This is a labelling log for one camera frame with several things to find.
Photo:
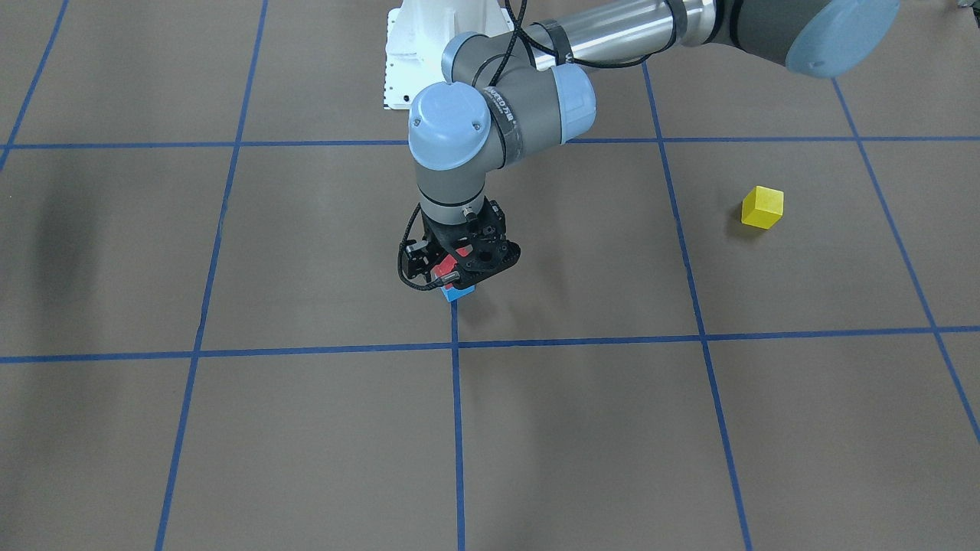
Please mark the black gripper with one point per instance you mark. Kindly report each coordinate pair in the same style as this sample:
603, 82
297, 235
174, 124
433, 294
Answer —
434, 243

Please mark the red cube block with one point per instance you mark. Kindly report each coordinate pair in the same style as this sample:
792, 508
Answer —
448, 265

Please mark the blue cube block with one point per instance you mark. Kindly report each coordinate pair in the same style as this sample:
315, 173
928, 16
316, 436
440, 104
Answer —
452, 293

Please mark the yellow cube block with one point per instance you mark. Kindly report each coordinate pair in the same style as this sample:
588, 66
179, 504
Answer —
762, 207

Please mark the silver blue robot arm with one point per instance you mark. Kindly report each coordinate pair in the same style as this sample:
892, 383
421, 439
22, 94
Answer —
503, 98

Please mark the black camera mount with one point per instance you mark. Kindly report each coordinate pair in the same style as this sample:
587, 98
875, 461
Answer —
490, 250

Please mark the white camera mast with base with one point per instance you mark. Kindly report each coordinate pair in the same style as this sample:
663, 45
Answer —
417, 33

